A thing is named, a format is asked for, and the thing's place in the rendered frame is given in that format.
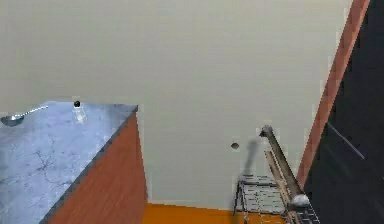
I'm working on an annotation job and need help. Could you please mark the clear shaker with black cap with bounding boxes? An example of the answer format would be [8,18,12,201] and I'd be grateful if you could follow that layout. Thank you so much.
[72,100,88,124]

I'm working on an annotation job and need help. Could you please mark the brown framed dark doorway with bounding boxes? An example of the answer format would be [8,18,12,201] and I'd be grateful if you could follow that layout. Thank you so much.
[295,0,384,224]

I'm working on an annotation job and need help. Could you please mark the brown cabinet with marble top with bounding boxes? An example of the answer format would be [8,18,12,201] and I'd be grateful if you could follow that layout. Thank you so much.
[0,100,149,224]

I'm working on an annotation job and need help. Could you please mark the grey metal wire rack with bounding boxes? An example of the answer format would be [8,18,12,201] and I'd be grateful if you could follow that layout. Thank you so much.
[232,125,322,224]

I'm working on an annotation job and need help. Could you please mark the white round lump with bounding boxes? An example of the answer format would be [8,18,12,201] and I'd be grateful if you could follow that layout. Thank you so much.
[291,194,310,207]

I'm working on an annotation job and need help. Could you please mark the grey metal ladle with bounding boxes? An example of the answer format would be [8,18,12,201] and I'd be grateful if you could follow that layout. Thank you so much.
[0,105,50,128]

